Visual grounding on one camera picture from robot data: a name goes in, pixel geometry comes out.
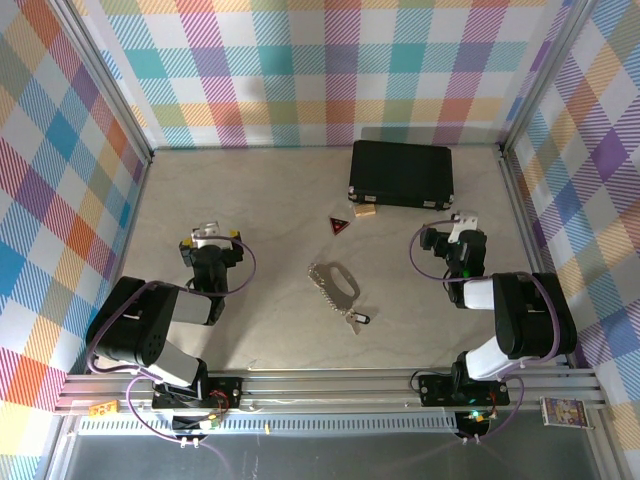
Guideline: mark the silver keyring plate with rings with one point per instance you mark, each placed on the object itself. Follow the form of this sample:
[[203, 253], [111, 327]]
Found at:
[[330, 292]]

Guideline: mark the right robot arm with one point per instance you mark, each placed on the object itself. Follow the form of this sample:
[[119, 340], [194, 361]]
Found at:
[[525, 320]]

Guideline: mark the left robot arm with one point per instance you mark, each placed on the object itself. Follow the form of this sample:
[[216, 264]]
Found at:
[[130, 325]]

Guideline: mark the small wooden block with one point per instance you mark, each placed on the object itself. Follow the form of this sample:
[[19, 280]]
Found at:
[[365, 210]]

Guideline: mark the black hard case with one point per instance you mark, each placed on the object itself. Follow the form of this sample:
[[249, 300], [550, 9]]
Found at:
[[400, 172]]

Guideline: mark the red and black triangle badge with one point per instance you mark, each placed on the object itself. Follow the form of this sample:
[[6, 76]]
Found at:
[[338, 224]]

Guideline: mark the small black controller board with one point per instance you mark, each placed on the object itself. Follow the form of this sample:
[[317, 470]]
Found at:
[[472, 422], [192, 424]]

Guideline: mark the orange tag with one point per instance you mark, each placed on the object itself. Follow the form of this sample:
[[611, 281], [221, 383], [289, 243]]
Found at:
[[102, 408]]

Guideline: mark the colourful picture card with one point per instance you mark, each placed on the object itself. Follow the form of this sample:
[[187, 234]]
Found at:
[[565, 411]]

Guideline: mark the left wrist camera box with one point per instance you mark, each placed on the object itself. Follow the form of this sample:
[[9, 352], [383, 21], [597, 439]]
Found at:
[[207, 235]]

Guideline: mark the aluminium side rail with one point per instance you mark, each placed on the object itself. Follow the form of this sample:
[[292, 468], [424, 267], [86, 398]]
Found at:
[[520, 200]]

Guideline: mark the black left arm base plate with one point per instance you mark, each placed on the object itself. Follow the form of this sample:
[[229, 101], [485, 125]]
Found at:
[[231, 385]]

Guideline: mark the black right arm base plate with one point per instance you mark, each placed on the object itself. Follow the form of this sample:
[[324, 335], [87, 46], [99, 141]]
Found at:
[[435, 392]]

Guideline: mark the aluminium frame rail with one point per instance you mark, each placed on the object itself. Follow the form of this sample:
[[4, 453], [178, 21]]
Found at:
[[325, 395]]

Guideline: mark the aluminium corner post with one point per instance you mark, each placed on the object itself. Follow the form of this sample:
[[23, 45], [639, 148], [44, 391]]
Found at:
[[545, 75], [107, 82]]

